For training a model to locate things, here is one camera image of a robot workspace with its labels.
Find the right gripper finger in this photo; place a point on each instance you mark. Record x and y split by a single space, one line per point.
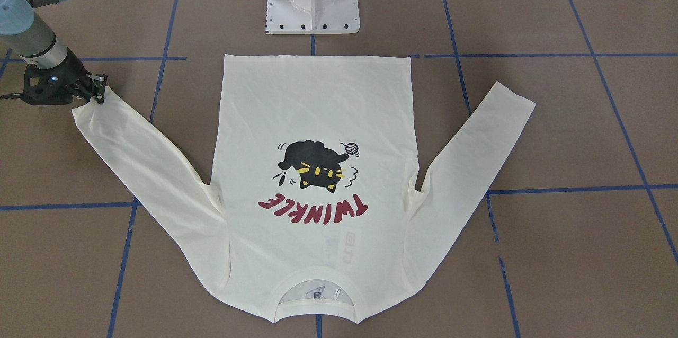
99 81
98 97

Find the cream long-sleeve cat shirt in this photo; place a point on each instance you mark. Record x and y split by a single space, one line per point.
312 207

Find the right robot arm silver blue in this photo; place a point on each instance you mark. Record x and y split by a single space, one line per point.
25 32

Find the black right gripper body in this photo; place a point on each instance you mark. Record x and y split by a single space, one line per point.
72 74

